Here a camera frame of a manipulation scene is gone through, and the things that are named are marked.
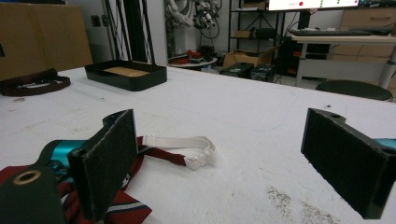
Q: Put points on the black round stool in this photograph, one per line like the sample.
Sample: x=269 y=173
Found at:
x=351 y=88

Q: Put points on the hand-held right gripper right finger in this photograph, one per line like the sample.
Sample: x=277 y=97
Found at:
x=348 y=161

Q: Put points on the black tray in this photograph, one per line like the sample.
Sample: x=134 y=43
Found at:
x=124 y=82

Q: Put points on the wall socket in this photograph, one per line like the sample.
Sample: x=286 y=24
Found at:
x=95 y=20

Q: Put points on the white desk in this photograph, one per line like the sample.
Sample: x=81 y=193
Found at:
x=342 y=39

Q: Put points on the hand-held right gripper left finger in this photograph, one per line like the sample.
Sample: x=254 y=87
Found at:
x=106 y=161

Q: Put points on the open cardboard box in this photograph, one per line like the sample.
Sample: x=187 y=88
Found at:
x=243 y=57

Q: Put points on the black computer tower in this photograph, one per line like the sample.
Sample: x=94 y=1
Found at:
x=263 y=73
x=235 y=70

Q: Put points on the black keyboard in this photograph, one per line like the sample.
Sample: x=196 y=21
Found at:
x=378 y=30
x=327 y=32

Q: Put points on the red striped bow tie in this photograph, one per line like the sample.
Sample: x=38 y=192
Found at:
x=165 y=157

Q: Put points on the wooden cabinet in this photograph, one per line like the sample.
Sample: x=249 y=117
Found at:
x=367 y=18

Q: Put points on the black shelf rack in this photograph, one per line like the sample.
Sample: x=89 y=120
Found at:
x=232 y=25

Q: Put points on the black metal frame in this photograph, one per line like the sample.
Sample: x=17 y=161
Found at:
x=137 y=31

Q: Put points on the monitor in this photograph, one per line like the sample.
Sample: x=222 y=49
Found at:
x=311 y=4

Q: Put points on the white round table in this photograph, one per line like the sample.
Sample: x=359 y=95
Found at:
x=196 y=63

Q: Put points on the large cardboard box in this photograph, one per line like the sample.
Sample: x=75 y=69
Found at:
x=40 y=37

